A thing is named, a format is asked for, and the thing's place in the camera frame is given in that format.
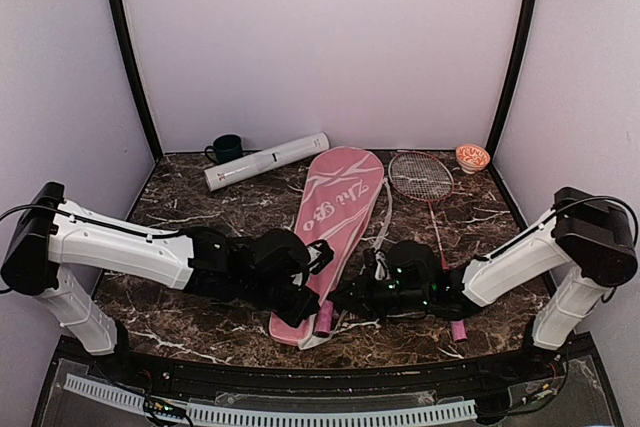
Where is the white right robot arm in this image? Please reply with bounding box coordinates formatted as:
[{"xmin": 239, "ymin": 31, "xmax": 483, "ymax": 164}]
[{"xmin": 329, "ymin": 187, "xmax": 639, "ymax": 381}]

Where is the white shuttlecock tube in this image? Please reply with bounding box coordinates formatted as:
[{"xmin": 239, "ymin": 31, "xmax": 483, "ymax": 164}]
[{"xmin": 204, "ymin": 132, "xmax": 330, "ymax": 191}]

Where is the red racket pink grip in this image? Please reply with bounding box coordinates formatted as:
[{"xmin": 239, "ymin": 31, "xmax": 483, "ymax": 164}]
[
  {"xmin": 314, "ymin": 300, "xmax": 334, "ymax": 338},
  {"xmin": 388, "ymin": 150, "xmax": 469, "ymax": 343}
]

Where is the right black frame post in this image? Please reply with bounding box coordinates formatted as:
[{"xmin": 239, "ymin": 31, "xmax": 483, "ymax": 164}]
[{"xmin": 485, "ymin": 0, "xmax": 536, "ymax": 157}]

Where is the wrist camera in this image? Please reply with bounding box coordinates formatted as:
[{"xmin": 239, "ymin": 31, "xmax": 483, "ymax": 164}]
[
  {"xmin": 307, "ymin": 239, "xmax": 334, "ymax": 275},
  {"xmin": 363, "ymin": 248, "xmax": 390, "ymax": 281}
]

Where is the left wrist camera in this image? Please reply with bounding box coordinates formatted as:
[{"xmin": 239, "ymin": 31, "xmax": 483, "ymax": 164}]
[{"xmin": 307, "ymin": 239, "xmax": 334, "ymax": 275}]

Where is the pink racket bag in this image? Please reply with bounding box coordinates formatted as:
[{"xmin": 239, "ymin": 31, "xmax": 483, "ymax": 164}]
[{"xmin": 268, "ymin": 145, "xmax": 394, "ymax": 351}]

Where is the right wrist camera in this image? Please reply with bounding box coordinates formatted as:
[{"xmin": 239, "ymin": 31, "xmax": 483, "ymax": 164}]
[{"xmin": 363, "ymin": 248, "xmax": 390, "ymax": 281}]

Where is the left black frame post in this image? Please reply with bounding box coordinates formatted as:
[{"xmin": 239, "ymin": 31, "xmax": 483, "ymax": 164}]
[{"xmin": 108, "ymin": 0, "xmax": 164, "ymax": 161}]

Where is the grey slotted cable duct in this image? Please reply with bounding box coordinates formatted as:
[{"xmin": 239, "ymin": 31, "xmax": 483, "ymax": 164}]
[{"xmin": 63, "ymin": 374, "xmax": 477, "ymax": 426}]

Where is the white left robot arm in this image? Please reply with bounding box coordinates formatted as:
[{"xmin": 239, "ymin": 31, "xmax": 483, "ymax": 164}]
[{"xmin": 1, "ymin": 182, "xmax": 334, "ymax": 383}]

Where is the dark green mug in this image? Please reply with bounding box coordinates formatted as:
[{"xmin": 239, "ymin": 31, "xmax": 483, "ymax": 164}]
[{"xmin": 204, "ymin": 134, "xmax": 243, "ymax": 164}]

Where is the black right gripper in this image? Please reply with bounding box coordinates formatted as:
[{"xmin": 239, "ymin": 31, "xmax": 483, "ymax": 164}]
[{"xmin": 329, "ymin": 266, "xmax": 432, "ymax": 321}]

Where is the orange patterned tube lid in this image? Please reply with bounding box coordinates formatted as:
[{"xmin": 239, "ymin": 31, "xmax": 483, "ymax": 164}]
[{"xmin": 456, "ymin": 144, "xmax": 491, "ymax": 174}]

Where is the black frame post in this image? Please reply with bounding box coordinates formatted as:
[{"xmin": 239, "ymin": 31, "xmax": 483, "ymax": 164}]
[
  {"xmin": 108, "ymin": 0, "xmax": 164, "ymax": 161},
  {"xmin": 485, "ymin": 0, "xmax": 536, "ymax": 157}
]

